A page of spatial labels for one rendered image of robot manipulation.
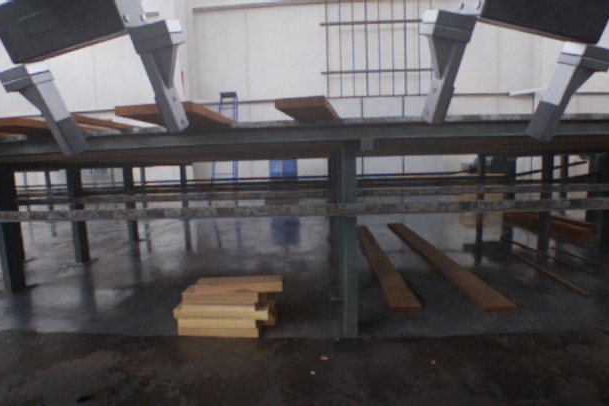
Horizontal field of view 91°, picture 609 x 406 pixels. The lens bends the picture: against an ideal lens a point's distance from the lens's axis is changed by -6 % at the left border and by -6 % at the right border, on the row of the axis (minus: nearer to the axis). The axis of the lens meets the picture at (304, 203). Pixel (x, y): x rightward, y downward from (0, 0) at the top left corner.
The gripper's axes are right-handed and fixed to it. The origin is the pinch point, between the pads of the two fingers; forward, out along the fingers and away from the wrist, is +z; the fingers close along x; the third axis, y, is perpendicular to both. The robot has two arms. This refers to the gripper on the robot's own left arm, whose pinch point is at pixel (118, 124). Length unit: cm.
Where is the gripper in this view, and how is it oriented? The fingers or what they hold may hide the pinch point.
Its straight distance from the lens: 40.6
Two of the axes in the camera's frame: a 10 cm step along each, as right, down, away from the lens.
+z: 2.0, 8.5, 4.8
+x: -9.8, 1.4, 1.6
